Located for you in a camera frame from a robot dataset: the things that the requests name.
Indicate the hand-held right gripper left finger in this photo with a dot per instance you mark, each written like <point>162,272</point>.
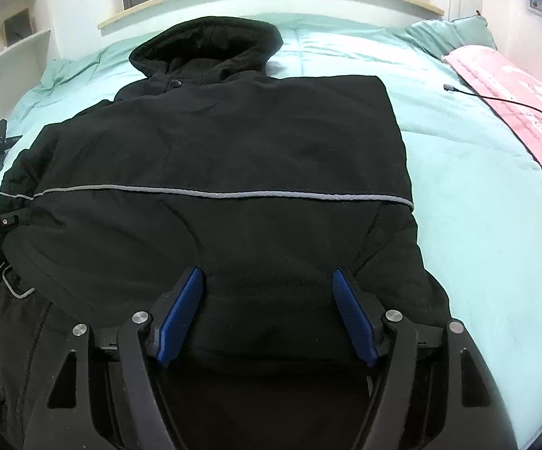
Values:
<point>179,318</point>

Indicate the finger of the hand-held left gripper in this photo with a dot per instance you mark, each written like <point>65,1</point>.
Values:
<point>11,220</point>

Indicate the brown box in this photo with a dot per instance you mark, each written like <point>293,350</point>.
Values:
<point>18,25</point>

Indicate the mint green bed cover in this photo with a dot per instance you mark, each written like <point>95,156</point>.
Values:
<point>463,197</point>

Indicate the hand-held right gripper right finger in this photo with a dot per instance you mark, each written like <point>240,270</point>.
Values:
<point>353,318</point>

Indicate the white wall shelf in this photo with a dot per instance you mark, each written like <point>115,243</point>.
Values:
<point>22,40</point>

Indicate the black hooded jacket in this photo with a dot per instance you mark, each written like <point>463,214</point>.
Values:
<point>215,150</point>

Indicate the mint green pillow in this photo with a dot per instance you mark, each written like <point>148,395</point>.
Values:
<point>453,33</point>

